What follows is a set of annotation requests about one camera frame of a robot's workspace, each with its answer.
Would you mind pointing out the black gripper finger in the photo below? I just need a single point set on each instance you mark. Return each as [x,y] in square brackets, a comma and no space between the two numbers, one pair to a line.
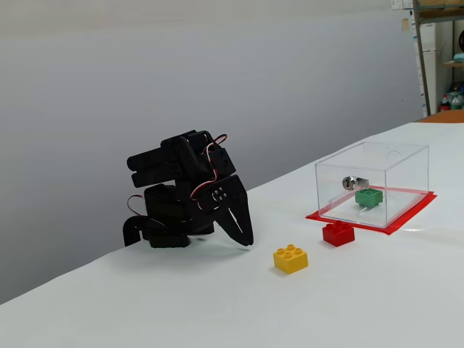
[246,217]
[226,217]

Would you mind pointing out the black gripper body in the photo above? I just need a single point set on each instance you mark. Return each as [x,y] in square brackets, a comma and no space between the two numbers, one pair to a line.
[235,197]

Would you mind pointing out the green lego brick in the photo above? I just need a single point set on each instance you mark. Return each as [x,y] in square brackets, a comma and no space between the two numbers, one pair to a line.
[369,198]

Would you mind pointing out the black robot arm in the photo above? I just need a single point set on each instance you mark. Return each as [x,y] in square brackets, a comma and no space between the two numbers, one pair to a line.
[163,170]

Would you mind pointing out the yellow lego brick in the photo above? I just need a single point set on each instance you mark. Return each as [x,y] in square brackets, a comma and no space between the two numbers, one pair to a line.
[290,260]

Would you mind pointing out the red lego brick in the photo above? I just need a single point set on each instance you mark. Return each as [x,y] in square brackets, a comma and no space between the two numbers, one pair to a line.
[338,235]

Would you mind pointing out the silver metal box lock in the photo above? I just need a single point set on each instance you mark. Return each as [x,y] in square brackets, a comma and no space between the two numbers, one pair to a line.
[349,183]

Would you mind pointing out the transparent plastic box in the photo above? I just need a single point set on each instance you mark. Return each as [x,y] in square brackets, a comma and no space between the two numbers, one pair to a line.
[402,174]

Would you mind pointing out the black table clamp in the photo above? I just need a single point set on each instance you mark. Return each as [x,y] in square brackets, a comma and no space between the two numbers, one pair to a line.
[130,228]

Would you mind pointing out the orange brown table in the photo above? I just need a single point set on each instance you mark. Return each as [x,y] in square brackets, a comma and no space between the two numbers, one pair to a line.
[446,116]

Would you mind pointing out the metal shelf rack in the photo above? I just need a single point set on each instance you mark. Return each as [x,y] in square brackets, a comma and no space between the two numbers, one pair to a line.
[420,54]

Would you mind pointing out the white refrigerator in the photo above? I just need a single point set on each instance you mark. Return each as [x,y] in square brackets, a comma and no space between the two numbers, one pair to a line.
[429,65]

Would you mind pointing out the red capped dark bottle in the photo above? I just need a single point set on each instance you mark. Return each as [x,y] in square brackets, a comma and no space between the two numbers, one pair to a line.
[445,104]

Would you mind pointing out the green plastic bottle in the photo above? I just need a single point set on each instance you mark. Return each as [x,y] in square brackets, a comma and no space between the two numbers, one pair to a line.
[457,99]

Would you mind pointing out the teal bundle on shelf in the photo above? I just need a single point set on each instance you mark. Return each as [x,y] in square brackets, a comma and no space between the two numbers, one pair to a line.
[459,58]

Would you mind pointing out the red tape frame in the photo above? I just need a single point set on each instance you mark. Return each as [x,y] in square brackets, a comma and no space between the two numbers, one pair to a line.
[409,214]

